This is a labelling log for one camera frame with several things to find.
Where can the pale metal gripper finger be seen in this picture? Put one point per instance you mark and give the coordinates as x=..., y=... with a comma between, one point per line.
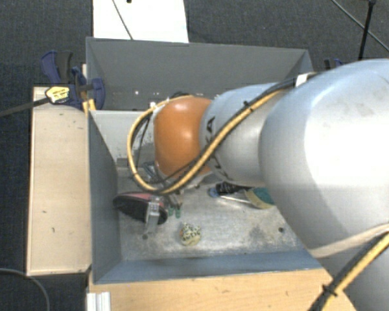
x=153, y=215

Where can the black and red oval paddle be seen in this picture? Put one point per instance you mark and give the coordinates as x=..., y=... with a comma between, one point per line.
x=131, y=206

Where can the yellow spotted toy animal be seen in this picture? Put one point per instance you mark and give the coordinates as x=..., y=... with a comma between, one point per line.
x=190, y=234

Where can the grey metal bin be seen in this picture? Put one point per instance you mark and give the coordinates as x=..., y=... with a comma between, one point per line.
x=214, y=232

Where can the teal and cream round sponge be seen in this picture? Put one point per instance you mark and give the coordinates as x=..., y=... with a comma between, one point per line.
x=262, y=199

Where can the pale wood flat board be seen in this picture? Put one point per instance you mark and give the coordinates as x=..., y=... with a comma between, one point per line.
x=60, y=190

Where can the black cylinder on white bracket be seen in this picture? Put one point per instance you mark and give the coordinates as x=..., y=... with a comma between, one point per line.
x=228, y=187

